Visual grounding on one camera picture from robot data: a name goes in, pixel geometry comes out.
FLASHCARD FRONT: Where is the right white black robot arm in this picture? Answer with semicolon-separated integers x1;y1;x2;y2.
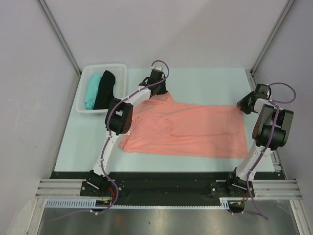
225;91;294;197

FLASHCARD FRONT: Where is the white plastic basket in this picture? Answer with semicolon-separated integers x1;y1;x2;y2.
75;63;127;114

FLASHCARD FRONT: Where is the rolled teal t shirt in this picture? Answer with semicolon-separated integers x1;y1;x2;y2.
84;73;101;110

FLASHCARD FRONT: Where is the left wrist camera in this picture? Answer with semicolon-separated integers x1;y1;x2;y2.
150;66;164;83

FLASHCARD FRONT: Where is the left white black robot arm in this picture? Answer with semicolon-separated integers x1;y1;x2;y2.
87;70;167;196

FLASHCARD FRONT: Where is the rolled black t shirt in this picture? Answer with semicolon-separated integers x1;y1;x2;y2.
93;70;115;110

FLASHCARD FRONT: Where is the white slotted cable duct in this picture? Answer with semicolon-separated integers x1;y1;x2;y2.
45;197;230;210

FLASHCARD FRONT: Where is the right aluminium corner post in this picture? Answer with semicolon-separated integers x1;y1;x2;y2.
249;0;297;75

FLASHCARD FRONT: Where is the aluminium corner post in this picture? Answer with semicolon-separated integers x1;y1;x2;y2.
249;0;297;75
36;0;82;75

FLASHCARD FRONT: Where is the salmon pink polo shirt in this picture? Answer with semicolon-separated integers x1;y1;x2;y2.
120;93;248;158

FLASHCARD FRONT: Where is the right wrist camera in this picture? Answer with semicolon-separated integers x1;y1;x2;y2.
254;84;271;100

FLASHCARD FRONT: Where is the left aluminium corner post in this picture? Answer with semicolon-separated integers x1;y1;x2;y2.
36;0;82;75

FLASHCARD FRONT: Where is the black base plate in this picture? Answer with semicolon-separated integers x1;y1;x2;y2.
50;168;287;206

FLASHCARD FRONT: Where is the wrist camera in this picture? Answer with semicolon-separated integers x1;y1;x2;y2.
254;84;271;100
150;66;164;83

